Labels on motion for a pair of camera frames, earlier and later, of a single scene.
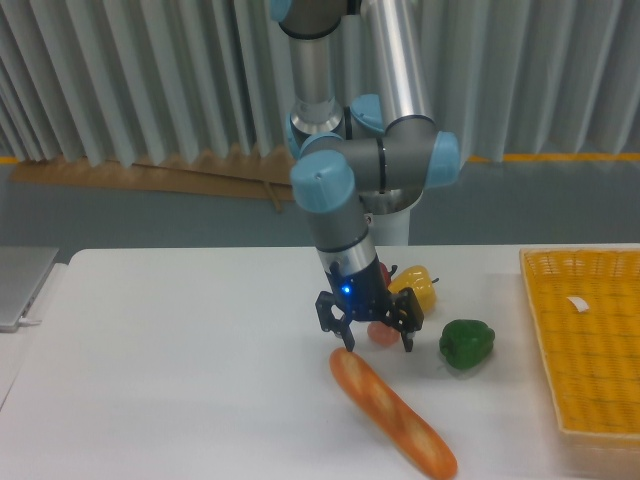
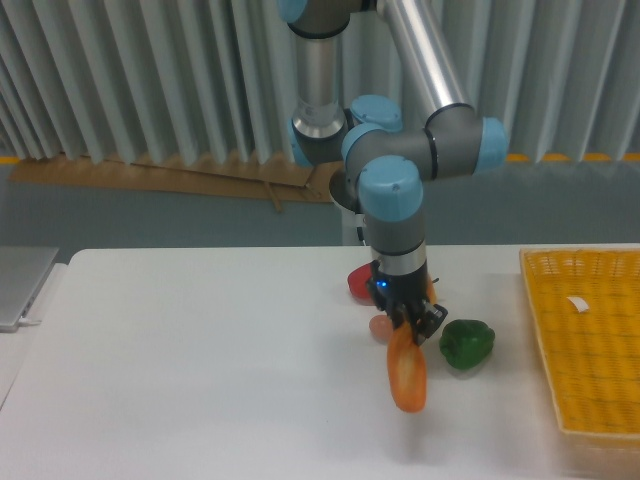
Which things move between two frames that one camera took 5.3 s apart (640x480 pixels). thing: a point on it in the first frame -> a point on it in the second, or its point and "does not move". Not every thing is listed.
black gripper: x=366 y=296 -> x=393 y=292
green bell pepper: x=466 y=344 does not move
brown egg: x=383 y=334 does not move
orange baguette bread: x=378 y=404 -> x=406 y=365
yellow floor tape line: x=554 y=158 does not move
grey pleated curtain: x=119 y=82 does not move
